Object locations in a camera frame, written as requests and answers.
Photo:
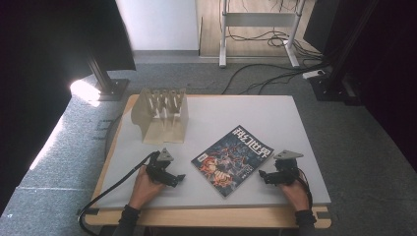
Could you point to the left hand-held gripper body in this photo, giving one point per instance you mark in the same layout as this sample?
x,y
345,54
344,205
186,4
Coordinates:
x,y
159,168

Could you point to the person's left hand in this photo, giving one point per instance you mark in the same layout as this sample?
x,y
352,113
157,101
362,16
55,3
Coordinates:
x,y
145,189

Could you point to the white metal desk frame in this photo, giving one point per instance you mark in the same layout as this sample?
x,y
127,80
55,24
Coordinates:
x,y
259,29

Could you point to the colourful illustrated magazine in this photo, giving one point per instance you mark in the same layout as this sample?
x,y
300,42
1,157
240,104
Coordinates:
x,y
232,161

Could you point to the white wall panel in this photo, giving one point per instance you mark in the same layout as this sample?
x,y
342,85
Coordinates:
x,y
158,24

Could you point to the white power strip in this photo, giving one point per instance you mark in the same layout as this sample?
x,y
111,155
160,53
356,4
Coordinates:
x,y
314,73

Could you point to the white table board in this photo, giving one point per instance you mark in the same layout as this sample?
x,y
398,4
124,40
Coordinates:
x,y
255,124

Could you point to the person's right hand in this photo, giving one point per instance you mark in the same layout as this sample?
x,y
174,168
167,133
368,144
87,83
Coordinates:
x,y
295,196

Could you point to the wooden table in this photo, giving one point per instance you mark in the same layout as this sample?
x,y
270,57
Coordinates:
x,y
203,217

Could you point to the black stand with base plate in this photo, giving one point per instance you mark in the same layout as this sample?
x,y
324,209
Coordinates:
x,y
106,75
334,75

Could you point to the beige file rack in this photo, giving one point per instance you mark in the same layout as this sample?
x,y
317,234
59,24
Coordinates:
x,y
162,115

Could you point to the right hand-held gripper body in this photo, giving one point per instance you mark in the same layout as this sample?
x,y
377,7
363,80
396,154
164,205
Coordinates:
x,y
285,168

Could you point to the black curtain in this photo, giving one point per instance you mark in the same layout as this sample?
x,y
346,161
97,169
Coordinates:
x,y
55,85
390,65

